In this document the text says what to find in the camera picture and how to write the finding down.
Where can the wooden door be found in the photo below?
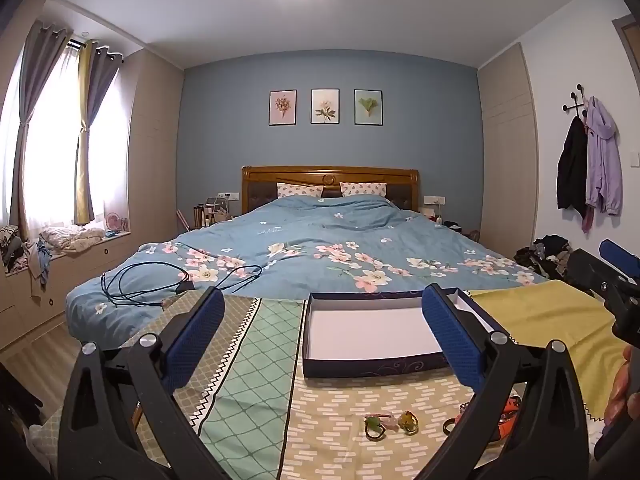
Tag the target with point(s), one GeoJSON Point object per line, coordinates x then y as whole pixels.
{"type": "Point", "coordinates": [627, 35]}

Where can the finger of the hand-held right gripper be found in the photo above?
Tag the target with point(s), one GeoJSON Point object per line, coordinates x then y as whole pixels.
{"type": "Point", "coordinates": [622, 257]}
{"type": "Point", "coordinates": [595, 272]}

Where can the person's right hand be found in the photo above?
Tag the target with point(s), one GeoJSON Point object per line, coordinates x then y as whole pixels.
{"type": "Point", "coordinates": [627, 395]}

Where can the white flower picture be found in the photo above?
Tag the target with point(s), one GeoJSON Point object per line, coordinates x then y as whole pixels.
{"type": "Point", "coordinates": [325, 106]}

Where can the small pink fan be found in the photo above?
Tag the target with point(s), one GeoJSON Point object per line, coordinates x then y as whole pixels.
{"type": "Point", "coordinates": [113, 222]}

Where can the wooden headboard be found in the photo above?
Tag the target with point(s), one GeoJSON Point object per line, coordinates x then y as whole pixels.
{"type": "Point", "coordinates": [260, 185]}

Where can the pink hanging cloth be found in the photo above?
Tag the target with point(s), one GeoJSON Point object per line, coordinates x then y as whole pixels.
{"type": "Point", "coordinates": [588, 220]}

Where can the window bench cabinet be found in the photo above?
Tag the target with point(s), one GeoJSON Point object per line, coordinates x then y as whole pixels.
{"type": "Point", "coordinates": [85, 270]}

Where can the black wall coat rack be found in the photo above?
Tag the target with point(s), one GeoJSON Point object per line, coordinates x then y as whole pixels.
{"type": "Point", "coordinates": [580, 97]}

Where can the green leaf picture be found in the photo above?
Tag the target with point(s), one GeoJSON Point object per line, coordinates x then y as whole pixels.
{"type": "Point", "coordinates": [369, 107]}

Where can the dark bedside table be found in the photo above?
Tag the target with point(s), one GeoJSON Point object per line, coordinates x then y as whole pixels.
{"type": "Point", "coordinates": [457, 227]}

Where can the pile of dark clothes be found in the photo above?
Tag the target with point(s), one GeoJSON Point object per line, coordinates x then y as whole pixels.
{"type": "Point", "coordinates": [545, 255]}

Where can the beige tall wardrobe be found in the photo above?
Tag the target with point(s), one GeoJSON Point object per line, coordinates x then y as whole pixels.
{"type": "Point", "coordinates": [507, 160]}

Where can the crumpled blanket pile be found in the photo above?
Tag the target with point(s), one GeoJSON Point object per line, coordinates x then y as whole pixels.
{"type": "Point", "coordinates": [70, 237]}

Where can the dark blue box tray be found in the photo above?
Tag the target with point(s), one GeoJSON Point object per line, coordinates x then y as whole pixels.
{"type": "Point", "coordinates": [370, 330]}

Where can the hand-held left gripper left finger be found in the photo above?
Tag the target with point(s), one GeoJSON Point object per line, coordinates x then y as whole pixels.
{"type": "Point", "coordinates": [200, 330]}

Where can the black jacket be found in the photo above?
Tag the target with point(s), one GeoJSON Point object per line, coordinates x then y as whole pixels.
{"type": "Point", "coordinates": [572, 170]}

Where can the beige wardrobe beside window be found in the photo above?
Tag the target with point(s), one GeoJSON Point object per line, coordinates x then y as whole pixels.
{"type": "Point", "coordinates": [152, 150]}

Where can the yellow and grey curtain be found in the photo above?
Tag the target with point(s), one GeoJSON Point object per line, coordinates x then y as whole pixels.
{"type": "Point", "coordinates": [92, 150]}

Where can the pink stick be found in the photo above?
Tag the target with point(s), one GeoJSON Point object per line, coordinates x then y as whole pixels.
{"type": "Point", "coordinates": [182, 220]}

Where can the white wall socket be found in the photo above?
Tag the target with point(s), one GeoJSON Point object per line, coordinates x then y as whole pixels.
{"type": "Point", "coordinates": [227, 195]}
{"type": "Point", "coordinates": [434, 199]}

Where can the blue floral duvet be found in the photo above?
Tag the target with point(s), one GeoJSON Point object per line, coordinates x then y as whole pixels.
{"type": "Point", "coordinates": [300, 240]}

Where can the white light switch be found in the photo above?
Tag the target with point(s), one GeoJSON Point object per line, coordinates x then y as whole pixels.
{"type": "Point", "coordinates": [634, 159]}

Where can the cluttered bedside table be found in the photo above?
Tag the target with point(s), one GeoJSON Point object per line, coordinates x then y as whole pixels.
{"type": "Point", "coordinates": [212, 212]}

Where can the heap of clothes on bench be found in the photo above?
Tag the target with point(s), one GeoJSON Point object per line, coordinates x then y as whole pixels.
{"type": "Point", "coordinates": [20, 255]}

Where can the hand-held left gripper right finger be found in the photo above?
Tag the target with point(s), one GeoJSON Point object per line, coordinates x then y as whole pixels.
{"type": "Point", "coordinates": [450, 330]}

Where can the purple jacket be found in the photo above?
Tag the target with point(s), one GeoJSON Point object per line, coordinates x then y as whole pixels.
{"type": "Point", "coordinates": [605, 160]}

